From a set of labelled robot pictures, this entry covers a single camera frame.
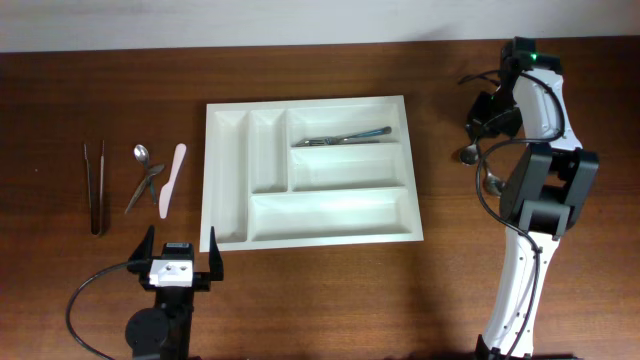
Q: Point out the steel fork underneath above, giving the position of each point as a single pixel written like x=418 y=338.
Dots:
x=371 y=134

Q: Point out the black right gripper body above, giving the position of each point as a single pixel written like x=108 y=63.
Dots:
x=498 y=114

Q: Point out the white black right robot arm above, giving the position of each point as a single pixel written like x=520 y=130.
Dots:
x=522 y=144

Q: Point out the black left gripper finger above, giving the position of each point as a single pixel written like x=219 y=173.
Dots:
x=144 y=250
x=214 y=258

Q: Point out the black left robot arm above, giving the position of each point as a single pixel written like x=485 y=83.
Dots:
x=163 y=330

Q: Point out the pink plastic knife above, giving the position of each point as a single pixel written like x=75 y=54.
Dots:
x=168 y=187

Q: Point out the dark steel teaspoon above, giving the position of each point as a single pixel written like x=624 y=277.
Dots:
x=149 y=174

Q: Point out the white plastic cutlery tray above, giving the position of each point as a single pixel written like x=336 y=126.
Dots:
x=261 y=192

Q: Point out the small steel teaspoon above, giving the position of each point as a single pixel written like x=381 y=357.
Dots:
x=142 y=156

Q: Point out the steel tweezers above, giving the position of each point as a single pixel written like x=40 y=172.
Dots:
x=95 y=191

